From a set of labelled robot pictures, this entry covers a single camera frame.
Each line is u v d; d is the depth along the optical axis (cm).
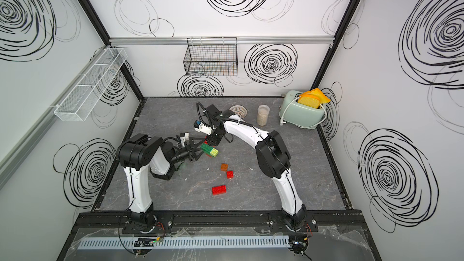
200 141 85
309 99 92
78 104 71
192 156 87
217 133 77
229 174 86
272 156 53
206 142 87
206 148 91
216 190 81
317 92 92
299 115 98
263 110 102
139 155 55
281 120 102
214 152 89
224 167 89
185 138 91
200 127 81
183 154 85
